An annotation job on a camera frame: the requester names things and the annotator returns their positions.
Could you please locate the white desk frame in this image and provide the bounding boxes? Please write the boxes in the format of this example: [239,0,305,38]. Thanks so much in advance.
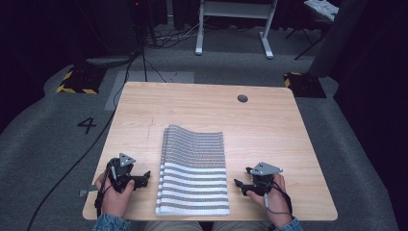
[194,0,279,60]

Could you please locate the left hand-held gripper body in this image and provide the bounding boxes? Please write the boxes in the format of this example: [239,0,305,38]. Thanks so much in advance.
[107,152,143,193]

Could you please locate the person's right leg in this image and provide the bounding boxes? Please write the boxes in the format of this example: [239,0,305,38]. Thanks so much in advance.
[211,220,270,231]

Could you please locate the person's left leg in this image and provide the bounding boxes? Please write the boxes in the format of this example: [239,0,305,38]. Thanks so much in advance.
[142,220,204,231]

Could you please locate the long black floor cable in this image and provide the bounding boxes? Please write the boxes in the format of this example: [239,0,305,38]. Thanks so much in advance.
[27,51,142,231]

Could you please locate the black yellow striped stand base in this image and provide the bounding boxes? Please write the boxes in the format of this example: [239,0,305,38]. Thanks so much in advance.
[283,71,327,99]
[56,65,107,95]

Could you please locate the grey flat floor base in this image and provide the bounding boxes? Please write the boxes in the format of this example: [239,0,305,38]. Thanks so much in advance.
[85,56,138,67]

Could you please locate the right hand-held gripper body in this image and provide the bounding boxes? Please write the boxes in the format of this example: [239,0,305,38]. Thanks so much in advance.
[245,162,284,196]

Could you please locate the tangle of floor cables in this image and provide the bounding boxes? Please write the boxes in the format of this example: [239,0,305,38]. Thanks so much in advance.
[143,17,208,50]

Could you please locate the grey curtain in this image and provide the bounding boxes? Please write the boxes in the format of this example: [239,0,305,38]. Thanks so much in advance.
[307,0,369,78]

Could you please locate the grey right gripper cable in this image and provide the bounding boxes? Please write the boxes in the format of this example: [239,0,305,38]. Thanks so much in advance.
[261,181,293,216]

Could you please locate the person's right hand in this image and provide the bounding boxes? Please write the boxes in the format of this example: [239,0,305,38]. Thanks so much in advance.
[248,172,293,229]

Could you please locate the black stand pole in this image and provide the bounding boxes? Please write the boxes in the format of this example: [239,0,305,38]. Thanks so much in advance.
[128,0,167,84]

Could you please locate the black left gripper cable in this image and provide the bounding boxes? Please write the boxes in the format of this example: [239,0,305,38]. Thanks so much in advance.
[93,158,117,219]

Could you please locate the person's left hand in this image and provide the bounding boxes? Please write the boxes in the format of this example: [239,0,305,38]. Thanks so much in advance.
[94,172,136,219]

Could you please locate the stack of striped cloths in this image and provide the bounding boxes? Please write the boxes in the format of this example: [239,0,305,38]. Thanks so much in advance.
[155,127,231,217]

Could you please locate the person's leg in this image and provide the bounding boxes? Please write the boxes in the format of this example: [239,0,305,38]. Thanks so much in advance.
[142,220,204,231]
[211,220,270,231]

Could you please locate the black chair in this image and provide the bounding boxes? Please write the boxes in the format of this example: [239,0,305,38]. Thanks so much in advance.
[285,0,341,62]

